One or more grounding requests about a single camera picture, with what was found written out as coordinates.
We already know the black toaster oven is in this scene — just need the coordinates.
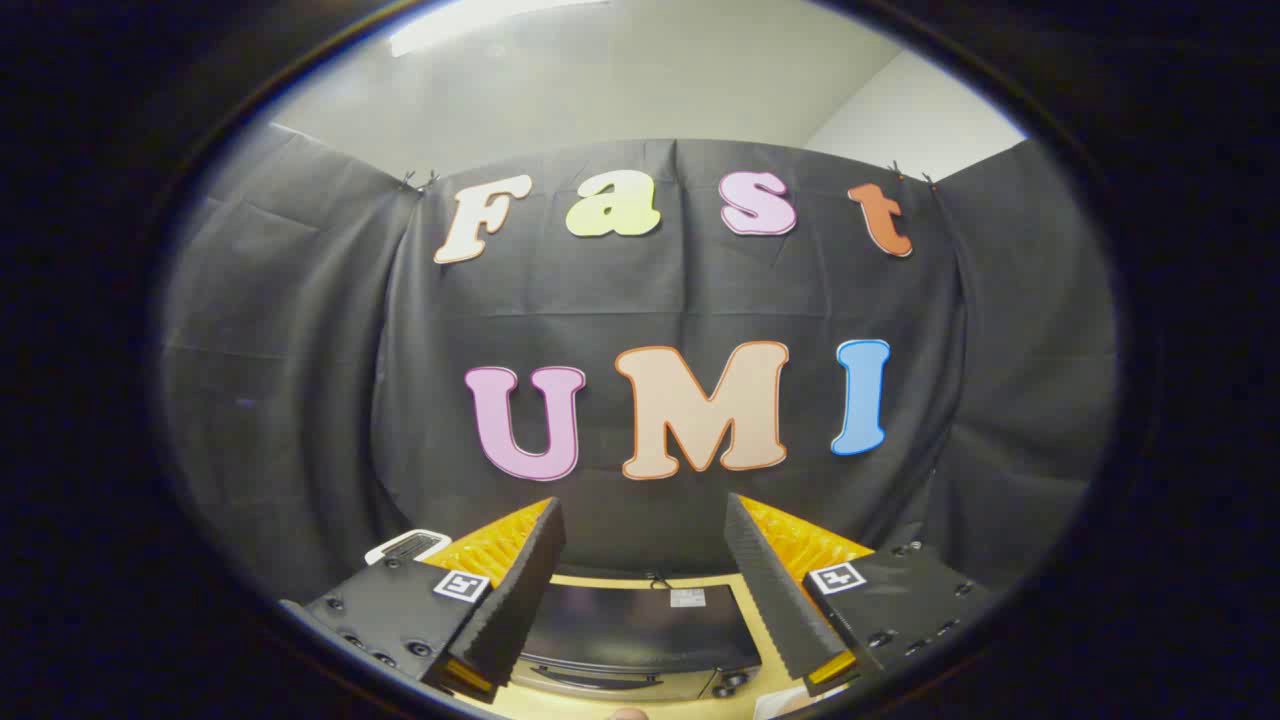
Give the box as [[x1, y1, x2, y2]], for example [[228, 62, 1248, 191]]
[[510, 583, 766, 701]]

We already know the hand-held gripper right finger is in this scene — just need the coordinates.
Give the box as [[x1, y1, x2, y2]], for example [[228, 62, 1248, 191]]
[[722, 493, 993, 698]]

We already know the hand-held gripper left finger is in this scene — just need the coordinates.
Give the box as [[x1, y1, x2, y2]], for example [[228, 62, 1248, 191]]
[[280, 497, 567, 703]]

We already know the white pop-up toaster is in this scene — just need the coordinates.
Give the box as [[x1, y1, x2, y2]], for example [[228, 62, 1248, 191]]
[[364, 529, 453, 567]]

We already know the white square plate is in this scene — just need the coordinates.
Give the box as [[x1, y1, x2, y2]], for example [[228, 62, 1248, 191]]
[[752, 683, 813, 719]]

